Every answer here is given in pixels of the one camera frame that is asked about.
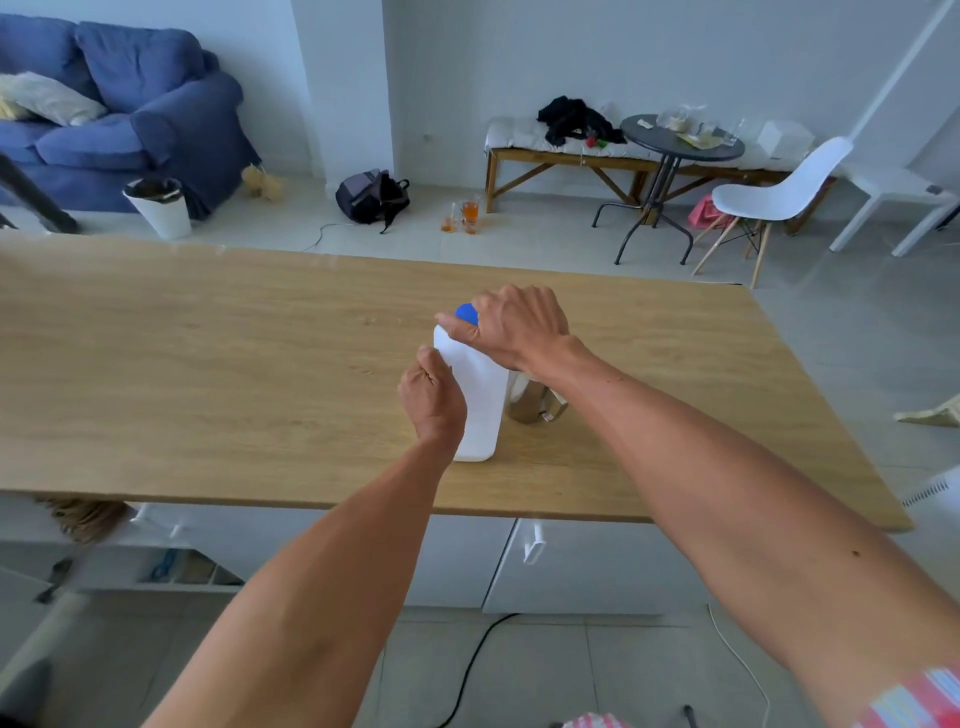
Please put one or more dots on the person's right forearm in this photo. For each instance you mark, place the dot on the person's right forearm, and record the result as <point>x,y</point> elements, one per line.
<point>750,517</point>

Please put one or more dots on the clear glass jar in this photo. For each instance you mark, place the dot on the clear glass jar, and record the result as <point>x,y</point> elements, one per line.
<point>675,118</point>

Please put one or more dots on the white plastic bottle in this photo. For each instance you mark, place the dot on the white plastic bottle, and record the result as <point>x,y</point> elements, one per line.
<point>478,397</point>

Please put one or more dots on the pink bag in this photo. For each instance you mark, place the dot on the pink bag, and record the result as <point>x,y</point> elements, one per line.
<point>705,213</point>

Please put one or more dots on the blue bottle cap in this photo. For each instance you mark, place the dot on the blue bottle cap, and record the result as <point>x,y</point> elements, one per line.
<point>466,312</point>

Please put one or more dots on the person's right thumb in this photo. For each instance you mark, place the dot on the person's right thumb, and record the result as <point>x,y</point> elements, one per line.
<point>459,327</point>

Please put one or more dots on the person's right hand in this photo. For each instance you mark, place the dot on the person's right hand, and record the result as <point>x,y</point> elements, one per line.
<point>517,326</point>

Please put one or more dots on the person's left forearm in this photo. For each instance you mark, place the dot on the person's left forearm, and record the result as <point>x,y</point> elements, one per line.
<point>315,600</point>

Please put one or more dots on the black tripod leg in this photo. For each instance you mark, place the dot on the black tripod leg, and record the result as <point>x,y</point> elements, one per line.
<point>34,196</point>

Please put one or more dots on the plate with food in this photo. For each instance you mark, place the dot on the plate with food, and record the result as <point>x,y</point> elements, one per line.
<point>701,139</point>

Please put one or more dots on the steel cup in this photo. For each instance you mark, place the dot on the steel cup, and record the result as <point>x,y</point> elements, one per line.
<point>531,401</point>

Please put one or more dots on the white box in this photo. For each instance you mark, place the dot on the white box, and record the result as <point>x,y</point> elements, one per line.
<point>784,139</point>

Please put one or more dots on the small glass of orange drink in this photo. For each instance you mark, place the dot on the small glass of orange drink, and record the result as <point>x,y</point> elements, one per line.
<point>448,221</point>

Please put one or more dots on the white plastic chair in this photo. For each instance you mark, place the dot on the white plastic chair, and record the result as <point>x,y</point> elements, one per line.
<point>780,195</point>

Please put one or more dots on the white side table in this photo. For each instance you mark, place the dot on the white side table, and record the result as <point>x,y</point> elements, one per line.
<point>896,199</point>

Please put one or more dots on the yellow fluffy toy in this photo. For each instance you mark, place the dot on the yellow fluffy toy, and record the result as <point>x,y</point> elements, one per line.
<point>261,182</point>

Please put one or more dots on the person's left hand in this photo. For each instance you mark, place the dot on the person's left hand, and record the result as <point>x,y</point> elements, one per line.
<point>433,405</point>

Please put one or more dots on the white bench cushion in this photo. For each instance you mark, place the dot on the white bench cushion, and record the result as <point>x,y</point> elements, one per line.
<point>517,136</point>

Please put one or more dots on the beige cushion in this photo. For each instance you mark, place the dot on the beige cushion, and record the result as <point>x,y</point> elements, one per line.
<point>52,99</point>

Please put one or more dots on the striped sleeve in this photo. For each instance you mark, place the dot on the striped sleeve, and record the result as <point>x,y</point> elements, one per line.
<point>919,701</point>

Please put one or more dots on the white waste bin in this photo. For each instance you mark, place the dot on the white waste bin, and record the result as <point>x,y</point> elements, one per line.
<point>159,208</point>

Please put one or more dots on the black clothing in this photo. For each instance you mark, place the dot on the black clothing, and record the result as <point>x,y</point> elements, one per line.
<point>574,120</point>

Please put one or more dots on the blue sofa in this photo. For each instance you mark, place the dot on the blue sofa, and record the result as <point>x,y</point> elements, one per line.
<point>112,112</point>

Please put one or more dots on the person's left thumb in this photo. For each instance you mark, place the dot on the person's left thumb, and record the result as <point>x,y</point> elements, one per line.
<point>439,367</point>

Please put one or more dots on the straw broom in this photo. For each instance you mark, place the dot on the straw broom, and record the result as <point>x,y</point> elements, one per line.
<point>84,517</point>

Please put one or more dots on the wooden bench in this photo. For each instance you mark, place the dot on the wooden bench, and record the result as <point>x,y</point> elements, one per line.
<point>570,169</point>

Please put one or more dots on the round black table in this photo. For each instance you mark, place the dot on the round black table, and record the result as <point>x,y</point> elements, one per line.
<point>660,161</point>

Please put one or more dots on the dark backpack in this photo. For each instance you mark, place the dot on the dark backpack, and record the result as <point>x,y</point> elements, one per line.
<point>370,196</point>

